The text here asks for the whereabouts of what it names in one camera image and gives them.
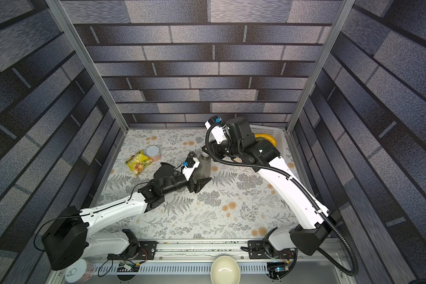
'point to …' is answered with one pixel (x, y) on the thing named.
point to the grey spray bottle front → (203, 171)
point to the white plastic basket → (278, 135)
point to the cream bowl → (225, 270)
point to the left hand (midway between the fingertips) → (206, 172)
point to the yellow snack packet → (138, 161)
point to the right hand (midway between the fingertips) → (203, 146)
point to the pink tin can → (153, 152)
